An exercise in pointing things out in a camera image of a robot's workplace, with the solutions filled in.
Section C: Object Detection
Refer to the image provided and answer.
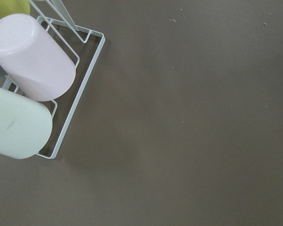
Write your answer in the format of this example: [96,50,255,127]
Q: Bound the pink cup on rack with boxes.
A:
[0,14,76,101]

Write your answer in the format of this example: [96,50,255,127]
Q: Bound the white wire cup rack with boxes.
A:
[2,0,106,160]

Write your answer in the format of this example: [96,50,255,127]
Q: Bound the white cup on rack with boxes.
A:
[0,88,53,159]

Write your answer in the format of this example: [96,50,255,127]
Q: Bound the yellow cup on rack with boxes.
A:
[0,0,30,19]

